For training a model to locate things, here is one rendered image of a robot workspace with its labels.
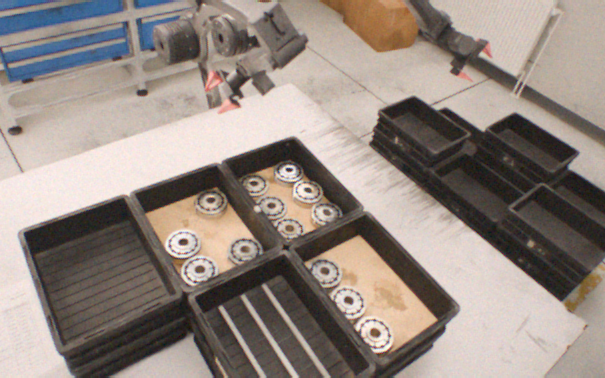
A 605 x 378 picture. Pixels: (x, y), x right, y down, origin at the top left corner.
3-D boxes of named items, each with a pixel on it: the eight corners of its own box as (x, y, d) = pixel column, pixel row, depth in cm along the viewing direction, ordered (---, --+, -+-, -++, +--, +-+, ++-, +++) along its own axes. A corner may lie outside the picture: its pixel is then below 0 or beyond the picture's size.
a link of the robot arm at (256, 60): (298, 23, 102) (261, 53, 101) (313, 44, 104) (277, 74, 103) (256, 44, 142) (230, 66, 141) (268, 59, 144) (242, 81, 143)
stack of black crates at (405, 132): (358, 172, 270) (376, 110, 238) (393, 155, 285) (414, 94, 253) (408, 216, 250) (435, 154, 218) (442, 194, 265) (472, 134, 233)
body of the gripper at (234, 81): (229, 97, 147) (245, 82, 144) (215, 72, 150) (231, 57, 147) (241, 100, 153) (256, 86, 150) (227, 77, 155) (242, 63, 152)
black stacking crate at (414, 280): (283, 271, 136) (286, 248, 128) (358, 233, 150) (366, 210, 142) (368, 386, 115) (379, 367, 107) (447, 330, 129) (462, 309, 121)
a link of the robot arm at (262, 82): (259, 46, 139) (238, 64, 138) (284, 76, 140) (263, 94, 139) (256, 55, 150) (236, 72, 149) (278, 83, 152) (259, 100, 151)
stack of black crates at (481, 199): (409, 216, 250) (429, 170, 226) (443, 194, 265) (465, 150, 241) (467, 266, 230) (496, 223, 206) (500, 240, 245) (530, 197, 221)
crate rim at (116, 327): (18, 236, 123) (15, 230, 121) (128, 197, 137) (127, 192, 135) (60, 360, 102) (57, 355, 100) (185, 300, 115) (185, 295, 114)
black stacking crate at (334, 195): (219, 186, 157) (219, 162, 149) (291, 160, 171) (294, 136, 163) (282, 271, 136) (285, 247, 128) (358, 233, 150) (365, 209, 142)
